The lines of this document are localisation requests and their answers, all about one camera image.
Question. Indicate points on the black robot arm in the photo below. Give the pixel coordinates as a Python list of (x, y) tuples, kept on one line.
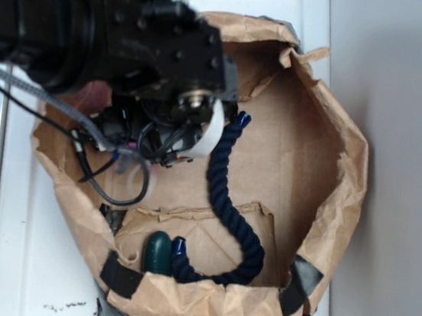
[(164, 63)]

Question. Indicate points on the gray plush mouse toy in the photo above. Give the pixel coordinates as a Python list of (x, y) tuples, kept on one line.
[(130, 158)]

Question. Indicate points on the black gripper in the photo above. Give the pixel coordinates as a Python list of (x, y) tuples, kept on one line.
[(165, 134)]

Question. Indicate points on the dark green plastic cylinder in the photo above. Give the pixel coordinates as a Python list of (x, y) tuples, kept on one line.
[(157, 254)]

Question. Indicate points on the brown paper bag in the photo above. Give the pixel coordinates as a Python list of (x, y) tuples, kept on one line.
[(298, 174)]

